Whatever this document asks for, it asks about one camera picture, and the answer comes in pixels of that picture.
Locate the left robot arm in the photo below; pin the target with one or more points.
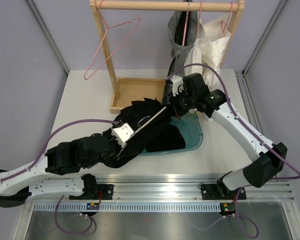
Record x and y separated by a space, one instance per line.
40 177

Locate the black skirt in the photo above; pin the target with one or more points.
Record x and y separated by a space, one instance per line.
167 140

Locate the slotted cable duct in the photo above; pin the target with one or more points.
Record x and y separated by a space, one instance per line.
131 207

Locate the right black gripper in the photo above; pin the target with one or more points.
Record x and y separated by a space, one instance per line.
174 104

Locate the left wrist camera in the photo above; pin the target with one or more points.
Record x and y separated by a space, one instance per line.
122 134

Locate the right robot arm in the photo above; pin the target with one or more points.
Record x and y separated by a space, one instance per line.
191 93

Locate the black dress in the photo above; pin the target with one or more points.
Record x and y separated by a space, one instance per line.
137 114

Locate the white pleated blouse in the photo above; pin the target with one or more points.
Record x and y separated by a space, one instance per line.
194 57

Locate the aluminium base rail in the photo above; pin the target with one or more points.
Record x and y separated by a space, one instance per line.
152 188

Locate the white wooden hanger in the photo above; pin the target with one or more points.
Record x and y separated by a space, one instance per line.
150 120

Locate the wooden clothes rack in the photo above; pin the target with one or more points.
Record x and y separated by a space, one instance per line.
128 89

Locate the grey dress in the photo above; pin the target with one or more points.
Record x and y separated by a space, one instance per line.
182 33

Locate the teal plastic tray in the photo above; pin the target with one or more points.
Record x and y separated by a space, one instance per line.
190 129

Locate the cream white garment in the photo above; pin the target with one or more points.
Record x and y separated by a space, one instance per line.
211 42

